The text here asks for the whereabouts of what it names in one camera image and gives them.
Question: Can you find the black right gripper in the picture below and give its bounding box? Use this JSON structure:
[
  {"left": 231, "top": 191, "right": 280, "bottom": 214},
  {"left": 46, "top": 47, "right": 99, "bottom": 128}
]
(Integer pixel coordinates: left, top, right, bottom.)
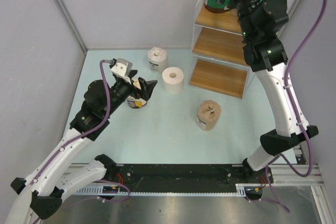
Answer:
[{"left": 215, "top": 0, "right": 267, "bottom": 41}]

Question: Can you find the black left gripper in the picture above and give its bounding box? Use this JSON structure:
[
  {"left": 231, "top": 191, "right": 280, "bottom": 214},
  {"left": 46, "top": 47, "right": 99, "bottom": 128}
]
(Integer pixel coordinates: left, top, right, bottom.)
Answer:
[{"left": 103, "top": 70, "right": 156, "bottom": 117}]

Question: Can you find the cream cartoon roll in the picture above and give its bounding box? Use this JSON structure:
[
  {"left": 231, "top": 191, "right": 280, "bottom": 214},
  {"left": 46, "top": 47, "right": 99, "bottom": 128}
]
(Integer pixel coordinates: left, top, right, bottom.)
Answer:
[{"left": 127, "top": 78, "right": 148, "bottom": 109}]

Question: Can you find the unwrapped white paper roll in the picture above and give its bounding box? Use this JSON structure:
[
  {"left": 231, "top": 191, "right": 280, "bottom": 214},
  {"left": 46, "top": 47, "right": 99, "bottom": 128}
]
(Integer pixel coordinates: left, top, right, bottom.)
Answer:
[{"left": 162, "top": 67, "right": 184, "bottom": 95}]

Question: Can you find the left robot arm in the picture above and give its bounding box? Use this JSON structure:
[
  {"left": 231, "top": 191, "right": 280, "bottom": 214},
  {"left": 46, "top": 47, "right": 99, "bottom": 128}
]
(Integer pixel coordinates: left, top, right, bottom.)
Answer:
[{"left": 6, "top": 70, "right": 157, "bottom": 223}]

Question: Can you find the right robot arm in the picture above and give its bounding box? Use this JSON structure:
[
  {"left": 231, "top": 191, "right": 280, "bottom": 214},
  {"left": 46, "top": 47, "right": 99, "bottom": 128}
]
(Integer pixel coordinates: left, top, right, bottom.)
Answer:
[{"left": 216, "top": 0, "right": 319, "bottom": 183}]

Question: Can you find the white wrapped paper roll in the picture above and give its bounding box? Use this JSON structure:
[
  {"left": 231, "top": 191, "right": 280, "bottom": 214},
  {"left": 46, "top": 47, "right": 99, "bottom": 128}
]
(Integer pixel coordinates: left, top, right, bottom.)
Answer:
[{"left": 148, "top": 47, "right": 169, "bottom": 73}]

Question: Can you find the brown wrapped paper roll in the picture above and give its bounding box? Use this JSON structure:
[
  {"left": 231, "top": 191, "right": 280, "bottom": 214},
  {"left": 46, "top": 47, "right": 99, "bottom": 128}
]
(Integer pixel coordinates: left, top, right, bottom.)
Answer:
[{"left": 196, "top": 100, "right": 222, "bottom": 131}]

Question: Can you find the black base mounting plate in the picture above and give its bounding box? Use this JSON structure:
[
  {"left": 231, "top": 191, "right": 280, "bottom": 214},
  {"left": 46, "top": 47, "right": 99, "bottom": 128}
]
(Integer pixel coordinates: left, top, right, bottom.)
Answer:
[{"left": 103, "top": 164, "right": 266, "bottom": 187}]

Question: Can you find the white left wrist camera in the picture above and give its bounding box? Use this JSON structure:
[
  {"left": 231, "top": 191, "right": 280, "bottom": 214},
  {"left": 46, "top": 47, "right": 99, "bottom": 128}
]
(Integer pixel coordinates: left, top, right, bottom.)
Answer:
[{"left": 110, "top": 58, "right": 133, "bottom": 83}]

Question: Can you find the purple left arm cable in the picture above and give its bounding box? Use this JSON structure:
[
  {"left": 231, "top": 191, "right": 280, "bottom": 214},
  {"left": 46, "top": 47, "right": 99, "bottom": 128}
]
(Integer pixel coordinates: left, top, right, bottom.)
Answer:
[{"left": 31, "top": 60, "right": 131, "bottom": 224}]

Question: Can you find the white wire wooden shelf rack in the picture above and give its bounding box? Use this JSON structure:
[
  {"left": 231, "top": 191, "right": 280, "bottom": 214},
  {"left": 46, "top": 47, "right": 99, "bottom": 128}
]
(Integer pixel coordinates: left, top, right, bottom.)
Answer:
[{"left": 189, "top": 0, "right": 255, "bottom": 98}]

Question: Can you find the white slotted cable duct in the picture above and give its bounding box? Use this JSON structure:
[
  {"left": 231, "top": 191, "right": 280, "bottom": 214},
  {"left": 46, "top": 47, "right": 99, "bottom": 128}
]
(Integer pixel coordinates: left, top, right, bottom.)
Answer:
[{"left": 74, "top": 184, "right": 262, "bottom": 197}]

